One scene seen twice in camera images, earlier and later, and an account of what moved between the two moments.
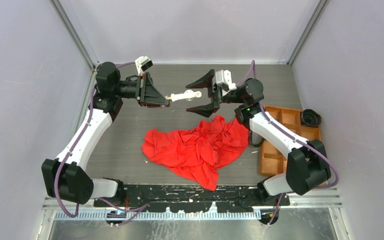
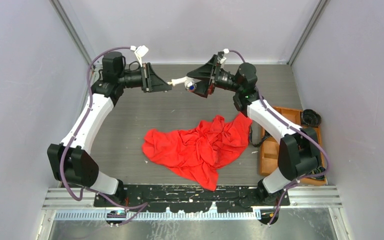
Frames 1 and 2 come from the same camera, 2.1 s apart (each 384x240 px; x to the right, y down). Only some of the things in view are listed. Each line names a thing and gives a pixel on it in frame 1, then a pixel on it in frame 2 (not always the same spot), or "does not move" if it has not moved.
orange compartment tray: x=273 y=160 does not move
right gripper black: x=206 y=81 → x=204 y=72
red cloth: x=198 y=153 does not move
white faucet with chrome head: x=188 y=95 → x=190 y=84
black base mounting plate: x=189 y=198 does not move
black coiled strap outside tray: x=310 y=117 does not move
